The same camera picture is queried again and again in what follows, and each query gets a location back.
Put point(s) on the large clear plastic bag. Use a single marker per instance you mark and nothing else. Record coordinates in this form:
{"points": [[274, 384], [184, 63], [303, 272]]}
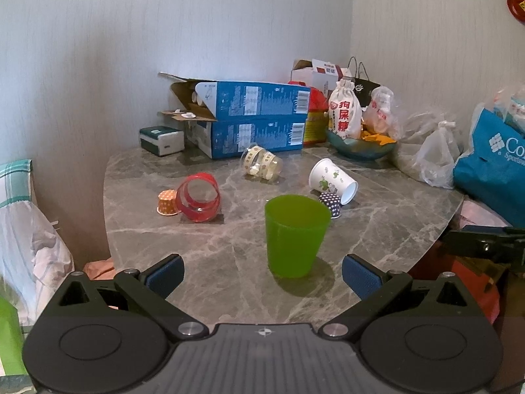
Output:
{"points": [[412, 131]]}

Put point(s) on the green and white tissue box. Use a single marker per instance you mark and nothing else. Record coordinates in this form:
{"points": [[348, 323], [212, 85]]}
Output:
{"points": [[160, 139]]}

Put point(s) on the white paper cup green print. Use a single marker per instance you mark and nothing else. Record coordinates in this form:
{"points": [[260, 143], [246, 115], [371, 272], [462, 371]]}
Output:
{"points": [[328, 176]]}

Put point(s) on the clear plastic snack bag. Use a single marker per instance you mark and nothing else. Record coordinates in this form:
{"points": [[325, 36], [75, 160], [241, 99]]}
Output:
{"points": [[380, 111]]}

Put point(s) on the knotted clear plastic bag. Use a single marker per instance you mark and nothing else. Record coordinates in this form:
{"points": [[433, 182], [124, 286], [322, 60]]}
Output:
{"points": [[441, 152]]}

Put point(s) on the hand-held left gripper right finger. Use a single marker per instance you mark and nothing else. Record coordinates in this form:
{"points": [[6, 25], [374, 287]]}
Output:
{"points": [[363, 281]]}

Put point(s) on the red transparent plastic cup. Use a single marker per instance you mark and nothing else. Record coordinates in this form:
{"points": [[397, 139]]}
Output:
{"points": [[199, 209]]}

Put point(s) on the green bag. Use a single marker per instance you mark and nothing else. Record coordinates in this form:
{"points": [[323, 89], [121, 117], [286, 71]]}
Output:
{"points": [[10, 336]]}

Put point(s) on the teal bowl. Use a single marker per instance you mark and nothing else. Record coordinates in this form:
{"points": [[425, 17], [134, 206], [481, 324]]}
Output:
{"points": [[357, 150]]}

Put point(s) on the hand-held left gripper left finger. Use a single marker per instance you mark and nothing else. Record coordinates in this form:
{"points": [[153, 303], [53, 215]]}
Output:
{"points": [[166, 275]]}

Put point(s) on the white and red carton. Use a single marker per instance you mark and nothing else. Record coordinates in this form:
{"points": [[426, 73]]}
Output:
{"points": [[320, 76]]}

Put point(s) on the black paper bag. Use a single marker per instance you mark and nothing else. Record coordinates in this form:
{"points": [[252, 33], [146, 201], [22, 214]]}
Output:
{"points": [[365, 86]]}

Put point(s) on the blue shopping bag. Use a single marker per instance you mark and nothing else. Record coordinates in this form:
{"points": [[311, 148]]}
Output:
{"points": [[488, 168]]}

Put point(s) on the orange cloth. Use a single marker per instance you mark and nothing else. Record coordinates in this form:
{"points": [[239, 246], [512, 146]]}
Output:
{"points": [[100, 269]]}

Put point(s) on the small dark dotted paper cup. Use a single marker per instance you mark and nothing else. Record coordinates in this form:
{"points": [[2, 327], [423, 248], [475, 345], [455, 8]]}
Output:
{"points": [[330, 203]]}

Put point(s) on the plastic packets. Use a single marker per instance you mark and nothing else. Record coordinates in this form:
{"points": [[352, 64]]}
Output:
{"points": [[510, 104]]}

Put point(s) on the small orange dotted paper cup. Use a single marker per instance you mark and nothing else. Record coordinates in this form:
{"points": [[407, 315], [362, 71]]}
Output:
{"points": [[167, 204]]}

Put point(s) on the white cloth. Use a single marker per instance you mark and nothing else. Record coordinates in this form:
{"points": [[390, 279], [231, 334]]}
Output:
{"points": [[33, 254]]}

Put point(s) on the orange snack pieces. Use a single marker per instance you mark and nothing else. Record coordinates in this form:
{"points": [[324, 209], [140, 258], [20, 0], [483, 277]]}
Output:
{"points": [[377, 137]]}

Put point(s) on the red box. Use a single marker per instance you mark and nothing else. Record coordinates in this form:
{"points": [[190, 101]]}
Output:
{"points": [[316, 119]]}

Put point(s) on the red wall ornament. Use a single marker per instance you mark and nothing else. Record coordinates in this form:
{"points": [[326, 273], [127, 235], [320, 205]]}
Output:
{"points": [[517, 4]]}

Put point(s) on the green checked cloth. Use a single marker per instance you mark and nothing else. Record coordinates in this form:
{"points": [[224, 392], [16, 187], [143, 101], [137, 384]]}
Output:
{"points": [[14, 180]]}

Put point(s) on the red cloth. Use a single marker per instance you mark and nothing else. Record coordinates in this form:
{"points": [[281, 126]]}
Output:
{"points": [[471, 291]]}

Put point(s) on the green plastic cup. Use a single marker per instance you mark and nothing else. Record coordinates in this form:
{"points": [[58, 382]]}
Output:
{"points": [[293, 238]]}

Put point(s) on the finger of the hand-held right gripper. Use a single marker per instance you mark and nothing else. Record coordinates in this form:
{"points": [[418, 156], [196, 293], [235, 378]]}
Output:
{"points": [[484, 248]]}

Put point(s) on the pink cloth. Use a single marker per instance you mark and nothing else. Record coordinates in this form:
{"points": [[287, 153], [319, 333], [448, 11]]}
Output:
{"points": [[480, 215]]}

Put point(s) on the blue cardboard box open flaps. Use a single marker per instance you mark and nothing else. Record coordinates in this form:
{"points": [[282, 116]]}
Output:
{"points": [[254, 98]]}

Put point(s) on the clear cup with yellow print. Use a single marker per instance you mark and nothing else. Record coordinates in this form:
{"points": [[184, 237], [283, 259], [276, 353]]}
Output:
{"points": [[262, 163]]}

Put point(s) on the blue cardboard box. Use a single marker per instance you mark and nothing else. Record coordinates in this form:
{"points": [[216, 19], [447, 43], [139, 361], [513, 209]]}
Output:
{"points": [[250, 137]]}

